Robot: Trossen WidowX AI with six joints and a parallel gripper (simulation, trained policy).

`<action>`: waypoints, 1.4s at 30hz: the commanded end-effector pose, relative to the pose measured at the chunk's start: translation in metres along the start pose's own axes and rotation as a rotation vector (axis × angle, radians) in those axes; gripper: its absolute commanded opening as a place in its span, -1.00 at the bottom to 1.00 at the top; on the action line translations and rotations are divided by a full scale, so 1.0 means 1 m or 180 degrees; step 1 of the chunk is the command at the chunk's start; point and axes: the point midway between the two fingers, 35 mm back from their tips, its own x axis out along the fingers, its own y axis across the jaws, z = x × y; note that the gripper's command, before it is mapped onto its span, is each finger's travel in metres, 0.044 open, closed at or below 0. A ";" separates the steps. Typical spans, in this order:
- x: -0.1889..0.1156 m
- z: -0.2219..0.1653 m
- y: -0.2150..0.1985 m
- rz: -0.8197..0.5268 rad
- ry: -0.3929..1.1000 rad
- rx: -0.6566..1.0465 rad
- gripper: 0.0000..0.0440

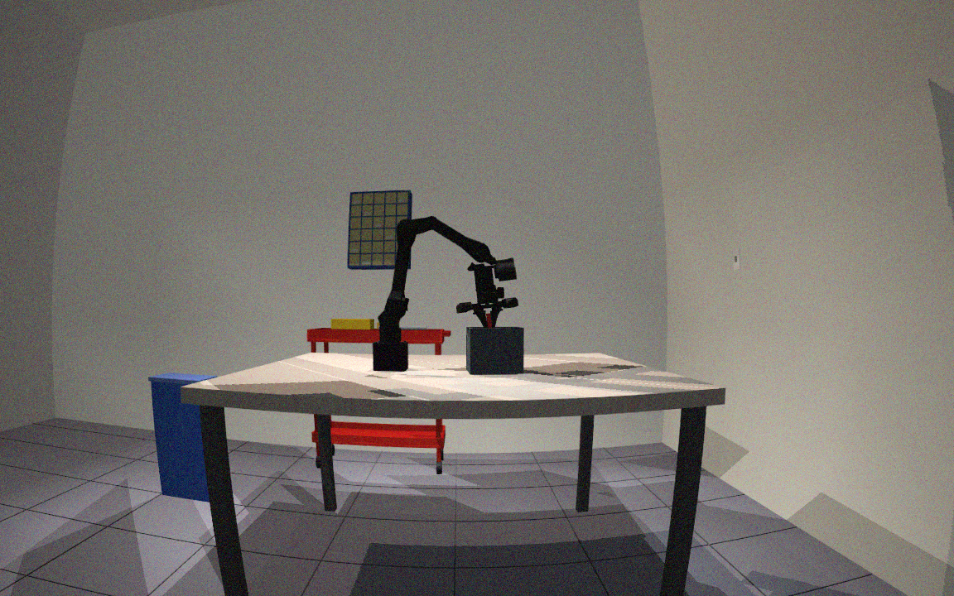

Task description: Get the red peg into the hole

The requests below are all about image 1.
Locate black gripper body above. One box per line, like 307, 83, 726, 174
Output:
456, 281, 518, 313

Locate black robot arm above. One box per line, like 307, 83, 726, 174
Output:
378, 216, 517, 343

